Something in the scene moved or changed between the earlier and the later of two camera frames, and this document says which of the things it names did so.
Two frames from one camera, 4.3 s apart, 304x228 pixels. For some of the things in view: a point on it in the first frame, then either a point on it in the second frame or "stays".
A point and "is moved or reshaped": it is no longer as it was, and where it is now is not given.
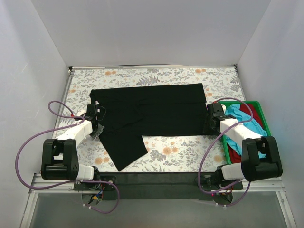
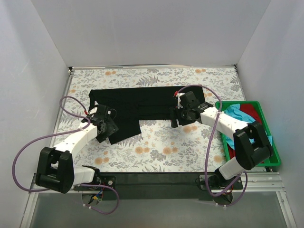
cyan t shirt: [233, 110] stays
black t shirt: [132, 112] is moved or reshaped
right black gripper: [208, 124] to [177, 116]
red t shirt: [235, 157] stays
